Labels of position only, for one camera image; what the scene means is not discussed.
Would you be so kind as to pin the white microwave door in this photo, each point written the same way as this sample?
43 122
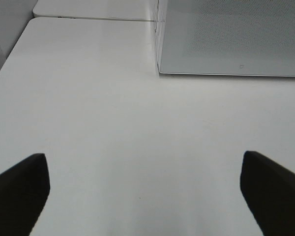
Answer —
231 37

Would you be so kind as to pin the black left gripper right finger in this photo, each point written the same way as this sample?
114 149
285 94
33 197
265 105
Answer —
269 191

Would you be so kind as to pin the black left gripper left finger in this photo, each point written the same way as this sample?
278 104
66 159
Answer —
24 190

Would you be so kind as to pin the white microwave oven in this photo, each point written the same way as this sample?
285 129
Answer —
159 37

